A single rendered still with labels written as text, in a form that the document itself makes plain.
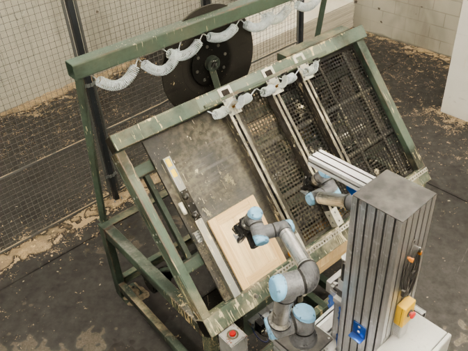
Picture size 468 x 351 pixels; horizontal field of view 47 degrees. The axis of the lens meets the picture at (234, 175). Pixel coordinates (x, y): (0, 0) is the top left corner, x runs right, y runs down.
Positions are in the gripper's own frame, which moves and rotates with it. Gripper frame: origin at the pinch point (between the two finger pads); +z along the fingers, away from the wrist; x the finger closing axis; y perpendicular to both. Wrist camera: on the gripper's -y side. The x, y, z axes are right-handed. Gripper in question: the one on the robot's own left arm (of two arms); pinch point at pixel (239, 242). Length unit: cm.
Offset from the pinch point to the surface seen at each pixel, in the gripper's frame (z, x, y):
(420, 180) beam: 40, -179, -29
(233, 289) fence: 38.9, 3.0, -14.7
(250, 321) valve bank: 51, 1, -35
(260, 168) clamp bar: 15, -52, 36
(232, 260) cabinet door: 35.2, -6.6, -0.6
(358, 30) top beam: -11, -184, 84
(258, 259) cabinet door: 38.4, -22.7, -8.2
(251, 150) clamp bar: 11, -53, 49
